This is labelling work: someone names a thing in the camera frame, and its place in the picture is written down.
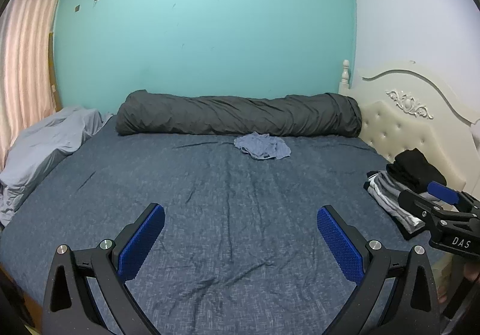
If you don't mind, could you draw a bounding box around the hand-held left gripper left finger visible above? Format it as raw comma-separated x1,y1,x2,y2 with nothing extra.
42,203,166,335

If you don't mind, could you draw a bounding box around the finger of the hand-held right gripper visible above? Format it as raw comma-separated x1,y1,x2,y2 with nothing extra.
428,181,480,214
398,190,469,223

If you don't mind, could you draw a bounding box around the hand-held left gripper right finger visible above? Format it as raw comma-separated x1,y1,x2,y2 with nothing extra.
317,205,440,335

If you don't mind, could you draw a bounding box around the cream tufted headboard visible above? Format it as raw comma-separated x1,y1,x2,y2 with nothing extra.
337,64,480,195

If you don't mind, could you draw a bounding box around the crumpled blue-grey garment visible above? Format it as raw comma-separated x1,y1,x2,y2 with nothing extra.
234,132,292,161

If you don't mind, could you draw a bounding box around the light grey blanket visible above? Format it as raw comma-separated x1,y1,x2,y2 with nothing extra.
0,106,113,227

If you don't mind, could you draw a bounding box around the cream bedpost finial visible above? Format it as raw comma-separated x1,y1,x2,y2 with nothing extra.
338,60,352,96

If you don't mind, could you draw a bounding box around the rolled dark grey duvet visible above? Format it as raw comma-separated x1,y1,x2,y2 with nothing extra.
115,90,362,138

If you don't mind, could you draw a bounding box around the pink curtain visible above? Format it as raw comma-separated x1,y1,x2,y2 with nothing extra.
0,0,76,169

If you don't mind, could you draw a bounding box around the brown wooden frame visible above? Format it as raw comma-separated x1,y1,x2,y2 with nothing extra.
48,31,63,113

